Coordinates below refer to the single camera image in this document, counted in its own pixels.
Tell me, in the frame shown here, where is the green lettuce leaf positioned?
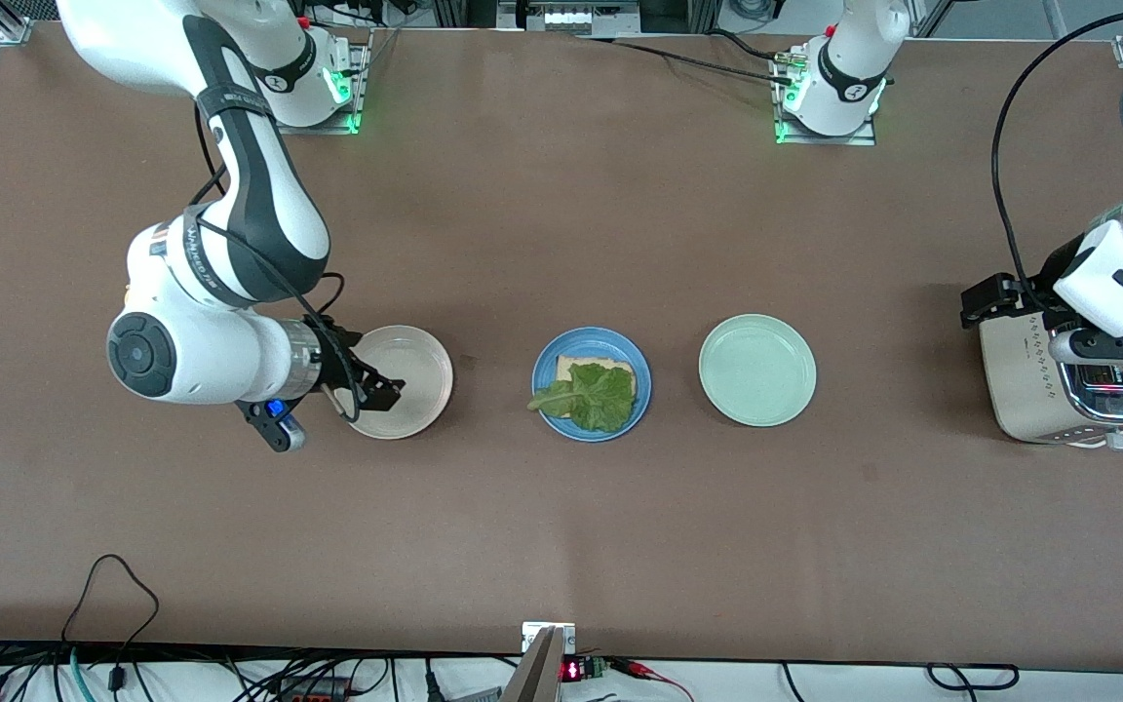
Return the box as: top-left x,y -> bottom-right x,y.
526,363 -> 637,435

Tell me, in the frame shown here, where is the beige round plate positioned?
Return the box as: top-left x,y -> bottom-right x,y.
334,325 -> 454,441

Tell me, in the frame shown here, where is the blue round plate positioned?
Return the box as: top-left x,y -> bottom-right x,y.
532,327 -> 653,444

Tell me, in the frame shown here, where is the pale green round plate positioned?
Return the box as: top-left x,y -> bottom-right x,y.
699,313 -> 818,428

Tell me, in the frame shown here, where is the cream and chrome toaster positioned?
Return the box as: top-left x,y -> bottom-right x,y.
978,288 -> 1123,451

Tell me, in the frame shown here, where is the grey power strip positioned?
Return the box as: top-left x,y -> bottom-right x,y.
498,0 -> 640,36

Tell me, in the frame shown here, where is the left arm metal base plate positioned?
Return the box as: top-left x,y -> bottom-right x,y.
773,49 -> 877,147

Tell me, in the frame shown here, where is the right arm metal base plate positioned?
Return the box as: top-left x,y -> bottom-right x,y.
274,29 -> 372,136

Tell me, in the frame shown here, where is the white mounting bracket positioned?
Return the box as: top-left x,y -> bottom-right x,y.
522,621 -> 577,656

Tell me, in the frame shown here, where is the black looped cable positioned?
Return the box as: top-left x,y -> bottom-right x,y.
59,554 -> 161,695

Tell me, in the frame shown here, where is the grey camera mount pole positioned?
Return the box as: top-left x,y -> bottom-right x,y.
500,626 -> 565,702

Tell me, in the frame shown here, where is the black coiled cable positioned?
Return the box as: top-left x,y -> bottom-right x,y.
927,663 -> 1021,690

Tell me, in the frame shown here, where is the red clip lead wire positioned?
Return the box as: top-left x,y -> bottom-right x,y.
610,657 -> 697,702

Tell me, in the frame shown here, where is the black base power cable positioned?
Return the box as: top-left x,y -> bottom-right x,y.
581,29 -> 796,84

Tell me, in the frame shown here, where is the teal cable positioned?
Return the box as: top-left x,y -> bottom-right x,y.
69,645 -> 97,702

